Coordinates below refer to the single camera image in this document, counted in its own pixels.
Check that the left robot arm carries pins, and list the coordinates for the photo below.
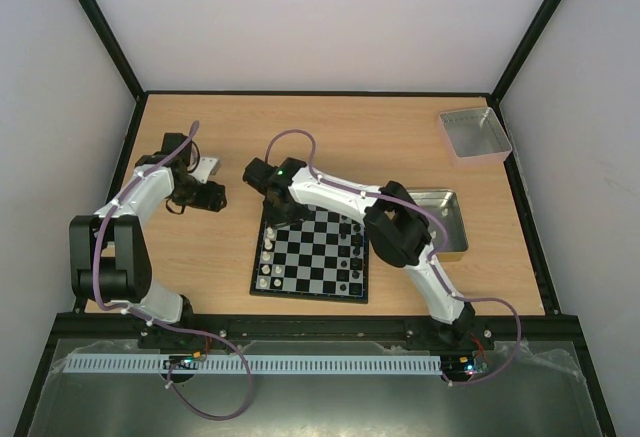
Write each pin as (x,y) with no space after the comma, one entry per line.
(109,258)

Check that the black chess board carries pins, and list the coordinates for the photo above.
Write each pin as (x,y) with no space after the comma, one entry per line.
(323,258)

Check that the black aluminium frame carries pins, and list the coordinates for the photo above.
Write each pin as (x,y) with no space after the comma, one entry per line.
(232,332)

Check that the grey slotted cable duct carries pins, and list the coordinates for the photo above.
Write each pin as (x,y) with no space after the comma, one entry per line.
(256,364)

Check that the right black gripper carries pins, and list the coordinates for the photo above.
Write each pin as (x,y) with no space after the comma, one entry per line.
(282,210)

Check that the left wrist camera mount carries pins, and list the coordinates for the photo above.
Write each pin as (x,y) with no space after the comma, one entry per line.
(206,168)

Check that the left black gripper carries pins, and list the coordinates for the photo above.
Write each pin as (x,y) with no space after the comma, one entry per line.
(211,200)

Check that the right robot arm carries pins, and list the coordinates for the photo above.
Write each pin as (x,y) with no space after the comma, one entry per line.
(396,227)

